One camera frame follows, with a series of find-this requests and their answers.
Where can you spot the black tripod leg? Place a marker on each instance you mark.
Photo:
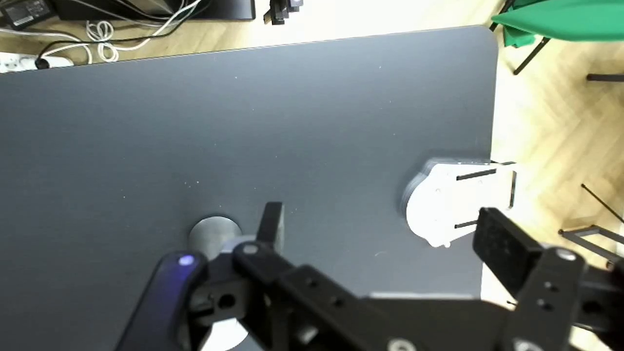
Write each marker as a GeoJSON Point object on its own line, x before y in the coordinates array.
{"type": "Point", "coordinates": [529, 57]}

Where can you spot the green cloth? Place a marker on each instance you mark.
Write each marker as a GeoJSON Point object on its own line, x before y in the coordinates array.
{"type": "Point", "coordinates": [566, 20]}

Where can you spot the black power adapter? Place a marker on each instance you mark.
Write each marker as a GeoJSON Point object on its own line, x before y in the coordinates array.
{"type": "Point", "coordinates": [22, 12]}

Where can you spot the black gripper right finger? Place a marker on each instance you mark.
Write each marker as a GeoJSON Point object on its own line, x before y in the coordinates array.
{"type": "Point", "coordinates": [538, 293]}

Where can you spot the white power strip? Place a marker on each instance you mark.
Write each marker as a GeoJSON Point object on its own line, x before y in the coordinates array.
{"type": "Point", "coordinates": [26, 63]}

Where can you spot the white plastic slotted bracket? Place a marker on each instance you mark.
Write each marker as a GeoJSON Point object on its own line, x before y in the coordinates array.
{"type": "Point", "coordinates": [449, 197]}

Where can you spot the black metal stand legs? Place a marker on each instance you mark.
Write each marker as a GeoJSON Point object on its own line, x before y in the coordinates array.
{"type": "Point", "coordinates": [595, 232]}

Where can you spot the small black clamp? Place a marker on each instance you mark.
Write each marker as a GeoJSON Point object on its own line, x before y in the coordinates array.
{"type": "Point", "coordinates": [281, 12]}

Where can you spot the black flat device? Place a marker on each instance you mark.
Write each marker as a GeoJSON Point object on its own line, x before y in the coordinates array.
{"type": "Point", "coordinates": [156, 8]}

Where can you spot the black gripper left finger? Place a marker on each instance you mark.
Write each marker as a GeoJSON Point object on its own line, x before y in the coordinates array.
{"type": "Point", "coordinates": [304, 293]}

